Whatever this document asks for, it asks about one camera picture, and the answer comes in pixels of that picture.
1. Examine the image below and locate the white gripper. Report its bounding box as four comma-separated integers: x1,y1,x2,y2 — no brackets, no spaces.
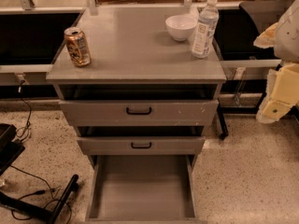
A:
256,63,299,124

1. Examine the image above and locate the orange soda can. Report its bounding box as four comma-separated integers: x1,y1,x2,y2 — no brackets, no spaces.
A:
64,27,91,67

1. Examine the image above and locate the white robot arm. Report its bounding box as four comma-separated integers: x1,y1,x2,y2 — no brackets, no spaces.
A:
253,0,299,123

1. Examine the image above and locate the grey drawer cabinet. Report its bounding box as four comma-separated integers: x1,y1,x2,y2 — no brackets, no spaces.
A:
45,4,227,172

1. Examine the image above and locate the grey bottom drawer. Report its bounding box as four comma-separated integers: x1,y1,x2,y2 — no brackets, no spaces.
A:
86,155,198,224

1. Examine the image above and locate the grey drawer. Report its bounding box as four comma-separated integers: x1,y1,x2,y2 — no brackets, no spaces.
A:
86,155,198,224
60,100,218,127
78,136,205,155

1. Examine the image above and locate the grey middle drawer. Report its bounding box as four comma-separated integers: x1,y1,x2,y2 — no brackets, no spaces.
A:
78,136,205,155

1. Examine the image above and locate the grey top drawer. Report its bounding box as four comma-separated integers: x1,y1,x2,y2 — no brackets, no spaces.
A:
60,100,218,127

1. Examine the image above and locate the black chair right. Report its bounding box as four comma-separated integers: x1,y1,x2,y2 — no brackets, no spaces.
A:
216,0,299,141

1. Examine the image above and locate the clear plastic water bottle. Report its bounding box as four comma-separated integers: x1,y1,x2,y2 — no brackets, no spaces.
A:
192,0,219,59

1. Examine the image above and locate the white ceramic bowl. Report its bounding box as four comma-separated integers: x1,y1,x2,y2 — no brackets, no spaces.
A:
165,14,197,41

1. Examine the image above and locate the black stand base left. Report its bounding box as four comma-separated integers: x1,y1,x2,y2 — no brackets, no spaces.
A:
0,123,79,224

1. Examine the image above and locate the black top drawer handle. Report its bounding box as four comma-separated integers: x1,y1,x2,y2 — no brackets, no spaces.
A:
126,107,152,116

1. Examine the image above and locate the black drawer handle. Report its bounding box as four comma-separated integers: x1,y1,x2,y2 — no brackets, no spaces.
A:
131,142,152,149
126,107,152,116

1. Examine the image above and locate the black middle drawer handle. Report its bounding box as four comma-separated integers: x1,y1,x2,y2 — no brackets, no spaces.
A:
131,142,152,149

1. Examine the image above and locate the black cable on floor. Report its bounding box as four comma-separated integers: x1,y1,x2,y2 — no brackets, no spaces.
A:
10,79,73,224

